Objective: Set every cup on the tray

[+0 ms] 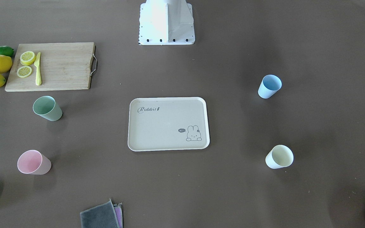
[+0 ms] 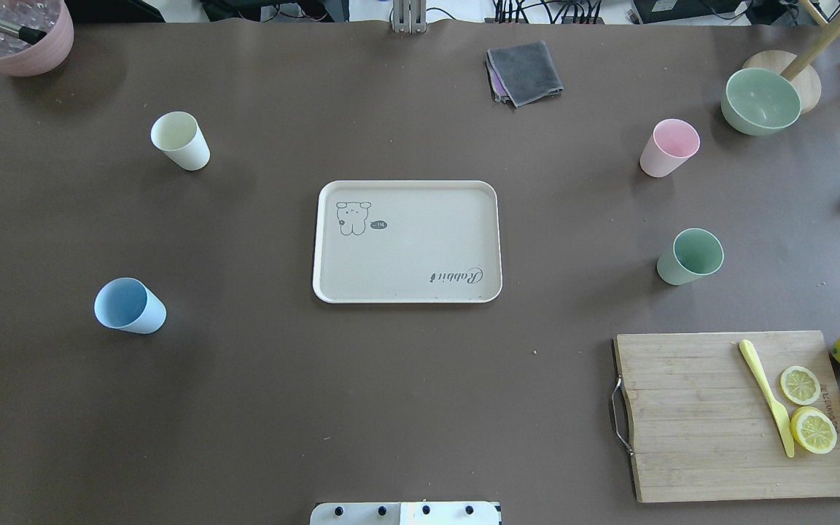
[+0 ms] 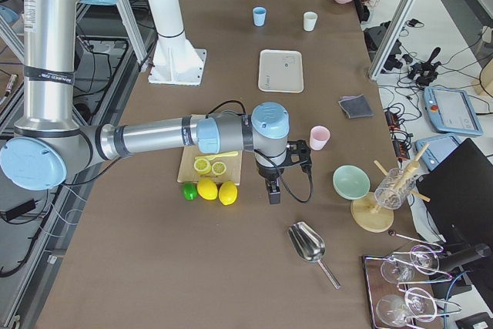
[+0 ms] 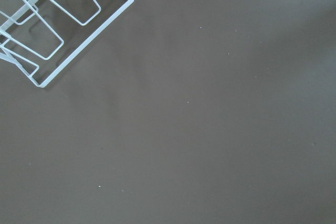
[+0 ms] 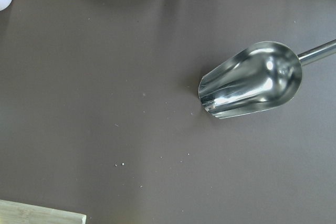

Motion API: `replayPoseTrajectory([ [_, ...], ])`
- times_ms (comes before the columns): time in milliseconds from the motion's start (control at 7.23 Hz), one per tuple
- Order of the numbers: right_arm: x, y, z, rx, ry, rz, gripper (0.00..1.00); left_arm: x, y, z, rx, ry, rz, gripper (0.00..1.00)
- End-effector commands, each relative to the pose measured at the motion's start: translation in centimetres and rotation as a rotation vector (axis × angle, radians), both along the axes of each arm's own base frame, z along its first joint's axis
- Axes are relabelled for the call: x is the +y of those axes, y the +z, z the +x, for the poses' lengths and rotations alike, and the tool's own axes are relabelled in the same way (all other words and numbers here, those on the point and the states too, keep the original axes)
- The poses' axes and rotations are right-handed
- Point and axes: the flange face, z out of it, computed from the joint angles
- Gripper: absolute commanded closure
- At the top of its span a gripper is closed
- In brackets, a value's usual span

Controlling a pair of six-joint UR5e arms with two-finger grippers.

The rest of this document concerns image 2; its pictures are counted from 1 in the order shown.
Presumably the pink cup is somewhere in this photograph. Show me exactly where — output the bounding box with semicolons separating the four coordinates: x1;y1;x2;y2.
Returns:
639;117;701;177

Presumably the grey folded cloth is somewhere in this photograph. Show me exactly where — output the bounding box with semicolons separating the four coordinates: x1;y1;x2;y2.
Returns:
486;40;563;107

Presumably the green bowl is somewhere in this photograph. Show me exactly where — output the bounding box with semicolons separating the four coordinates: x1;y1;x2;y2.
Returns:
720;69;802;136

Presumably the blue cup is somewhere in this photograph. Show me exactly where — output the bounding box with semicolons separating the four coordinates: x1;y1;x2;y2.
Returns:
93;278;166;333

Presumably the aluminium camera post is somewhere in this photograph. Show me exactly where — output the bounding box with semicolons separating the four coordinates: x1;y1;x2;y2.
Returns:
391;0;427;34

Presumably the bamboo cutting board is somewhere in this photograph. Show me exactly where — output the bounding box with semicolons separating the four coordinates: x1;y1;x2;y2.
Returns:
614;331;840;504

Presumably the cream white cup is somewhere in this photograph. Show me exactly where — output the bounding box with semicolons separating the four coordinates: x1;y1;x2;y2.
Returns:
150;111;211;171

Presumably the green cup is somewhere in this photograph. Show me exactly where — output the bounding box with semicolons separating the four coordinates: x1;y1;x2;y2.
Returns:
656;228;724;286

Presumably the upper lemon slice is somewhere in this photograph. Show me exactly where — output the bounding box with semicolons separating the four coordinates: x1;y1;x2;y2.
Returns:
779;365;821;406

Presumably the lower lemon slice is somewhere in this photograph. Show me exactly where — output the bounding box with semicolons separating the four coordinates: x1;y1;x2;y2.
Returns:
790;406;838;454

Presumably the pink bucket with ice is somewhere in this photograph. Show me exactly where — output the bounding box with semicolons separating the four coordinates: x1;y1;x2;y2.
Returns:
0;1;74;77

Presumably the lemon slice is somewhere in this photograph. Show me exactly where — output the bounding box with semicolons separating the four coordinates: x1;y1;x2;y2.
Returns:
779;365;821;406
790;406;838;454

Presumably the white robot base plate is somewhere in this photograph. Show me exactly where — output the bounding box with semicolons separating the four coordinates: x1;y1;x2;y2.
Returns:
310;501;502;524

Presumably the wooden stand with round base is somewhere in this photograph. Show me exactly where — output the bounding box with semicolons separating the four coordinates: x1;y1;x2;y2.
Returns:
743;1;840;115

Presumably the purple folded cloth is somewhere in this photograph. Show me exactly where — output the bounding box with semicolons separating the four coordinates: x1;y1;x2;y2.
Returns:
486;59;510;103

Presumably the cream rabbit tray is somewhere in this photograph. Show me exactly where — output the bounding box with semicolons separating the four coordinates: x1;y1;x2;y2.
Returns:
312;180;502;303

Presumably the yellow plastic knife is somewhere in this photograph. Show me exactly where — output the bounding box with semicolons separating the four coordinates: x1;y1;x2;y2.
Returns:
738;339;796;458

